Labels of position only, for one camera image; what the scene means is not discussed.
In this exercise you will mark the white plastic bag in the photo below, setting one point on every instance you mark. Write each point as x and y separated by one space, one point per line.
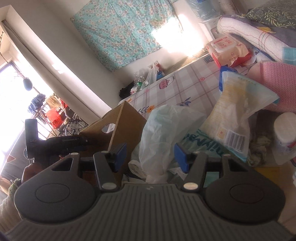
166 126

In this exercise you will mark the green leaf pillow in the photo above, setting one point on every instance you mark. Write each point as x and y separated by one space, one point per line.
280 14

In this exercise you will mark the person's left hand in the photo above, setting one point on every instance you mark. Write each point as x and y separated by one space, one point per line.
31 170

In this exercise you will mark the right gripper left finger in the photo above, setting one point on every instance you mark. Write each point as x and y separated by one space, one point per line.
107 164

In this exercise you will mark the rolled white quilt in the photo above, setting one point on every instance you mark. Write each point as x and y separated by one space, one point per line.
270 40

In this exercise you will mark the water dispenser bottle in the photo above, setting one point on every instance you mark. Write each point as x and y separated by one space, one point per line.
205 9

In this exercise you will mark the green floral scrunchie cloth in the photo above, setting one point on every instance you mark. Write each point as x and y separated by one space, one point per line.
258 150

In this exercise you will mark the cardboard box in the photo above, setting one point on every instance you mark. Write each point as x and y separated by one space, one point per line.
122 124

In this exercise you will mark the red wet wipes pack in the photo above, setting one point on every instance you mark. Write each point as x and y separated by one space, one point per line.
227 51

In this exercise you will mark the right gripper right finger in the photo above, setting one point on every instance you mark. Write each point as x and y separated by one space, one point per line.
194 165

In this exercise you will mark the yellow white tissue pack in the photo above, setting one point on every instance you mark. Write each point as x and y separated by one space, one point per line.
228 121

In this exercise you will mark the teal printed plastic bag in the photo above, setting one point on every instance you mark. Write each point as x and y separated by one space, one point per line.
199 141

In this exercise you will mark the floral teal wall cloth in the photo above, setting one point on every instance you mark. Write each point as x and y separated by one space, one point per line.
121 32

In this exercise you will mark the pink knitted cloth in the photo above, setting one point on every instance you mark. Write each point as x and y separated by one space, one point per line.
280 78

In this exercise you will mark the white wipes canister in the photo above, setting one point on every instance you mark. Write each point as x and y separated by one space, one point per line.
284 131

